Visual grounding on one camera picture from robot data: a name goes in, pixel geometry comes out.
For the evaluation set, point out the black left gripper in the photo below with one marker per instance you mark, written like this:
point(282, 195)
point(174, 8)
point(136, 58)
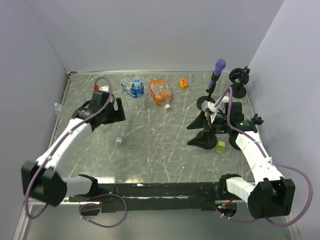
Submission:
point(118, 115)

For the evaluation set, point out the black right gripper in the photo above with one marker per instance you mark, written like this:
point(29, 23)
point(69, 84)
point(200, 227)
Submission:
point(201, 140)

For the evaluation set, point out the clear bottle front white cap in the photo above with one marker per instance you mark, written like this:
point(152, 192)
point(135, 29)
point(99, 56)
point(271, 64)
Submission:
point(123, 130)

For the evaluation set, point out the clear Pocari bottle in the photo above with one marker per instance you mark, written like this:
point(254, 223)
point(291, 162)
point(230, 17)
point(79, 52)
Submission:
point(58, 109)

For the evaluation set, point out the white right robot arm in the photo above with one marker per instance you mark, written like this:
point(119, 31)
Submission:
point(272, 194)

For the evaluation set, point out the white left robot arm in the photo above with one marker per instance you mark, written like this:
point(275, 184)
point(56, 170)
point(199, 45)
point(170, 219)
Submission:
point(42, 180)

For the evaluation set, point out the blue water bottle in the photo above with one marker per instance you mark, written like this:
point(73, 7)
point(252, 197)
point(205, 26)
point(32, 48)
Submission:
point(133, 87)

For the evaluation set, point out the orange plastic bottle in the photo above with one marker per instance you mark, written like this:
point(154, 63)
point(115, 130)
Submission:
point(161, 93)

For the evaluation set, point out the yellow orange bottle cap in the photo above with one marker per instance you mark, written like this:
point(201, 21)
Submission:
point(183, 84)

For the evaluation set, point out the green toy brick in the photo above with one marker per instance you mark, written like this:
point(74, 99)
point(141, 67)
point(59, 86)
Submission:
point(220, 147)

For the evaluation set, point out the black empty microphone stand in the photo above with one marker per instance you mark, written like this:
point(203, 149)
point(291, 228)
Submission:
point(239, 78)

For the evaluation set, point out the purple microphone on stand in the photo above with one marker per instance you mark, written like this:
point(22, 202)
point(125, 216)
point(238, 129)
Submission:
point(219, 67)

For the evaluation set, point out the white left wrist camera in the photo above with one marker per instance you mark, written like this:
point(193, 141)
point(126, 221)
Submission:
point(101, 89)

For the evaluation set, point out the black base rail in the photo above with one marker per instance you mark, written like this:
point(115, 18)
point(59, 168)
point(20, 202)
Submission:
point(157, 196)

